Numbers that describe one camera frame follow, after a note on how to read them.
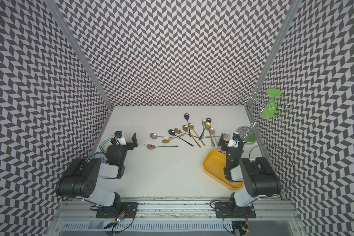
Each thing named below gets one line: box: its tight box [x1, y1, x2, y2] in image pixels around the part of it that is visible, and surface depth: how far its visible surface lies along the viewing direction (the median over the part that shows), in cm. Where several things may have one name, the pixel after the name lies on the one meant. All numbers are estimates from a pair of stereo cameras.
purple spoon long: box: [184, 113, 192, 138], surface depth 114 cm
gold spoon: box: [187, 122, 206, 147], surface depth 108 cm
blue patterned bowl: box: [88, 151, 109, 164], surface depth 91 cm
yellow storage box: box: [202, 148, 245, 190], surface depth 85 cm
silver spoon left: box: [149, 132, 175, 140], surface depth 103 cm
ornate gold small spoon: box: [161, 133, 185, 144], surface depth 101 cm
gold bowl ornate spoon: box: [205, 120, 213, 142], surface depth 107 cm
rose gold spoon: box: [182, 124, 202, 148], surface depth 107 cm
